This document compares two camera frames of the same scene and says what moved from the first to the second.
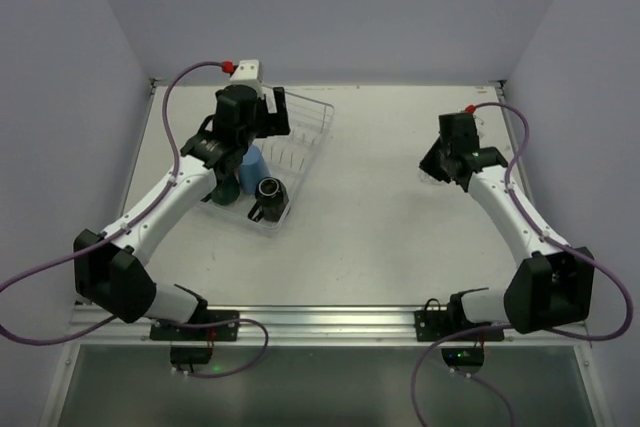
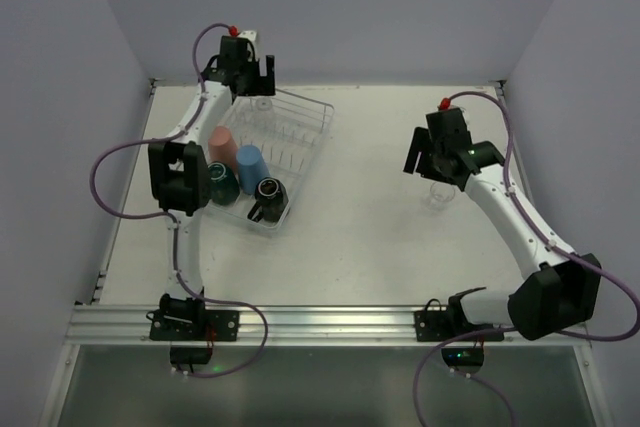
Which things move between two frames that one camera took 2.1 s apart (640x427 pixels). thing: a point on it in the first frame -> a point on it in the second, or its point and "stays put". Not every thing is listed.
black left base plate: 228,333 stays put
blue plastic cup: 253,168 stays put
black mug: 272,199 stays put
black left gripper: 273,114 -> 258,85
